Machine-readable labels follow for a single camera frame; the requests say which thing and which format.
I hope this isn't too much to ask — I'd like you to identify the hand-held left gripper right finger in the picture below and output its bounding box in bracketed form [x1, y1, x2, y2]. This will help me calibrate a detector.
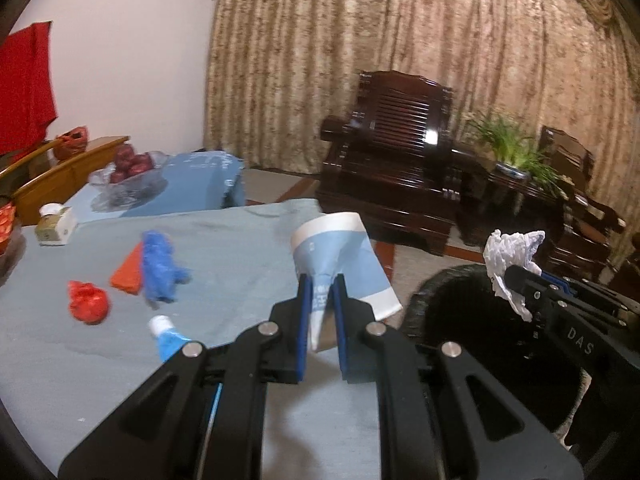
[330, 275, 585, 480]

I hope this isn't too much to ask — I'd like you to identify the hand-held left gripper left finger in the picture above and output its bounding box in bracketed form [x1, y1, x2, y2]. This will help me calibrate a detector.
[57, 275, 313, 480]

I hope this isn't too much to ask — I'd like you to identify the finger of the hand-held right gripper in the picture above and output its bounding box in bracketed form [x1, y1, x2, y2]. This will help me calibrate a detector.
[504, 264, 561, 328]
[541, 269, 603, 307]

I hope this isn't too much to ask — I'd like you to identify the white paper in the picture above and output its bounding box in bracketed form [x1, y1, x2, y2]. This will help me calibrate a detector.
[483, 229, 547, 323]

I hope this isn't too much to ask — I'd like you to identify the blue white paper cup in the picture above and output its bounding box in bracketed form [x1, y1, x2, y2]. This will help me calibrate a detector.
[290, 212, 403, 353]

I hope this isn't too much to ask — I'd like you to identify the black-lined trash bin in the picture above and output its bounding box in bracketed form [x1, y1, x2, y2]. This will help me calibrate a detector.
[400, 262, 591, 433]

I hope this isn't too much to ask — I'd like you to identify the small dark wooden armchair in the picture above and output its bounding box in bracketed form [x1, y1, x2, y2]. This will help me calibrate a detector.
[539, 126, 628, 281]

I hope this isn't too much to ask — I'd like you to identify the dark wooden side table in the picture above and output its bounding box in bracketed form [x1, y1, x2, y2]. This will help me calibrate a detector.
[457, 152, 571, 271]

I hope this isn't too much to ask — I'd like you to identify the blue tube with white cap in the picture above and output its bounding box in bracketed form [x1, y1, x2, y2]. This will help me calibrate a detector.
[147, 315, 193, 363]

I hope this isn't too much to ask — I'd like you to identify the potted green plant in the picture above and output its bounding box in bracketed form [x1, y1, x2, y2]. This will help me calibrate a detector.
[462, 110, 576, 196]

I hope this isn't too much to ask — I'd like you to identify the blue plastic bag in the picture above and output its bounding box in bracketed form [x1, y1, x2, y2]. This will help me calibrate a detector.
[140, 230, 193, 306]

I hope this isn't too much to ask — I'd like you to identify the large dark wooden armchair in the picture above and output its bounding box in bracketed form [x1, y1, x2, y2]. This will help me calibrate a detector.
[315, 71, 468, 257]

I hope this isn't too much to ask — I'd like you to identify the blue embroidered tablecloth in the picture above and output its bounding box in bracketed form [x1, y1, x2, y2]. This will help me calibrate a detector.
[65, 150, 247, 223]

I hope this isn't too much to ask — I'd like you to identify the grey-blue table cloth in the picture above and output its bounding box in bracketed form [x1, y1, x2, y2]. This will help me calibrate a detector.
[0, 197, 403, 480]

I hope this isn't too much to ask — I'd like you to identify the red crumpled plastic bag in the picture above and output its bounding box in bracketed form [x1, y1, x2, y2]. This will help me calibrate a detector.
[67, 280, 111, 326]

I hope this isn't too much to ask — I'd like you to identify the glass fruit bowl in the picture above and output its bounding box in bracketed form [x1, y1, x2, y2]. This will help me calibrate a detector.
[89, 152, 168, 211]

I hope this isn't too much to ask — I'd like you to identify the pile of red apples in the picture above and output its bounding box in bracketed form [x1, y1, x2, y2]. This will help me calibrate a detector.
[111, 144, 155, 183]

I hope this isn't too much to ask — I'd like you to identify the tissue box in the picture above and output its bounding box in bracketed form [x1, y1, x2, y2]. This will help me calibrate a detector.
[34, 203, 78, 247]

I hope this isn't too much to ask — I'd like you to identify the wooden cabinet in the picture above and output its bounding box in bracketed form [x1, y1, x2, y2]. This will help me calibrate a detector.
[0, 135, 131, 226]

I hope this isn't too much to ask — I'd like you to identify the floral beige curtain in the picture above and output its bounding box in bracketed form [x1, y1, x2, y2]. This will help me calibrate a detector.
[202, 0, 640, 281]

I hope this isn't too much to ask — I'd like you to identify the red ornament bag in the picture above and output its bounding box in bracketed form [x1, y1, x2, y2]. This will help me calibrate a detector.
[55, 127, 91, 161]

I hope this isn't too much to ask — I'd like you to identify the glass dish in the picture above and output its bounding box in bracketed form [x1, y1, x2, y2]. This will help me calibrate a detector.
[0, 225, 26, 286]

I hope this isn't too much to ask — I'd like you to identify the red patterned box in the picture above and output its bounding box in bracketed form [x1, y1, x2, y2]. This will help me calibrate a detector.
[0, 200, 16, 256]

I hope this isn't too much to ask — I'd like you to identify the red cloth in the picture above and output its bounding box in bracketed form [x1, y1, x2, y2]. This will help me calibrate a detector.
[0, 21, 57, 157]

